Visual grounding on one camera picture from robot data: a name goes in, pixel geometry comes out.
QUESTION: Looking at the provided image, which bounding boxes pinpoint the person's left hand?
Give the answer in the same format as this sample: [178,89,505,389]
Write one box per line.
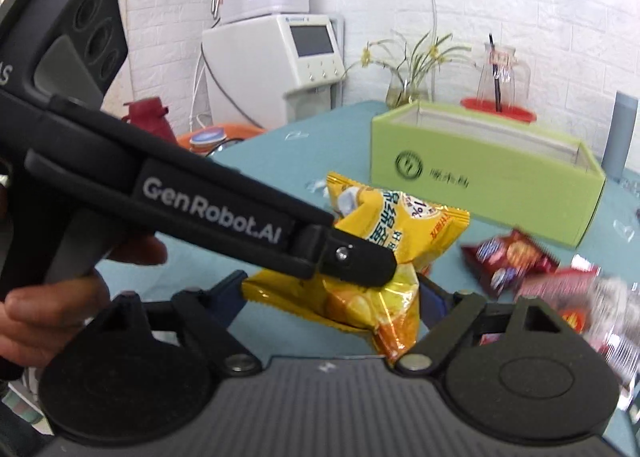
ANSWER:
[0,230,170,371]

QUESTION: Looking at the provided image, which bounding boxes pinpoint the green cardboard box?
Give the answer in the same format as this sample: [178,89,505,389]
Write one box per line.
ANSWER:
[370,102,605,247]

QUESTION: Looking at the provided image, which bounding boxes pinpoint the white water dispenser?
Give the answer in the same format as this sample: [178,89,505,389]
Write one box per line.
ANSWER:
[201,14,346,130]

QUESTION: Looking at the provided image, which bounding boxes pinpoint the glass vase with plant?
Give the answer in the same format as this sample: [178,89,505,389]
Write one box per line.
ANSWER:
[343,30,472,110]

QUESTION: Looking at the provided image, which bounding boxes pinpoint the red thermos jug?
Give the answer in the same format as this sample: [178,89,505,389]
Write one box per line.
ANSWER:
[122,96,177,144]

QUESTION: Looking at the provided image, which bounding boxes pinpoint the dark red cookie packet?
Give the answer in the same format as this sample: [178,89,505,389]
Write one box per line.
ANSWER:
[461,229,560,298]

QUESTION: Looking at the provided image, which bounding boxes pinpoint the orange chips bag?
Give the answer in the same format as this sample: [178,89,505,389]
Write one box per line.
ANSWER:
[242,263,420,362]

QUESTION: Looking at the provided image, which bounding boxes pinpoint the grey cylindrical bottle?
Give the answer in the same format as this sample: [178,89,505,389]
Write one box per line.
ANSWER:
[601,92,639,182]

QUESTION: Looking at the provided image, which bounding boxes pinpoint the red rice cracker bag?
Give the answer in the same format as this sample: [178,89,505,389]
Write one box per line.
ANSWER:
[513,269,628,351]

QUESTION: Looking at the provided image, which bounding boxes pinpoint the orange stool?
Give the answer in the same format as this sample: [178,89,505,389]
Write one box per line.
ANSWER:
[177,122,266,156]

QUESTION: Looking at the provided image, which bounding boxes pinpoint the glass pitcher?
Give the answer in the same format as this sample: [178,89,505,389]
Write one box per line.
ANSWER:
[476,36,532,110]

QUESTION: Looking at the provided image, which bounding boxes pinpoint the yellow korean chips bag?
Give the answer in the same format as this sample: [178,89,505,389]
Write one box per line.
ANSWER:
[326,172,471,275]

